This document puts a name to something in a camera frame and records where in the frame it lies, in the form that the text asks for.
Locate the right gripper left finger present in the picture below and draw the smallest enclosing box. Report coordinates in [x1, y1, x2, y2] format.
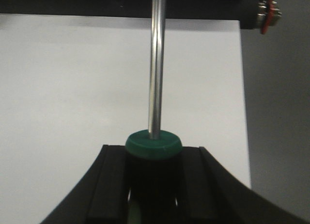
[42, 145, 128, 224]

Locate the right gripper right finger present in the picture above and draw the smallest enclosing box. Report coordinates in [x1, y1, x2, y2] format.
[180, 147, 306, 224]

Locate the green black screwdriver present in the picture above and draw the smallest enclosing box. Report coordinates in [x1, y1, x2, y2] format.
[125, 0, 182, 224]

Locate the red conveyor end bracket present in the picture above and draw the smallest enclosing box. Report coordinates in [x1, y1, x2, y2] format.
[256, 0, 282, 34]

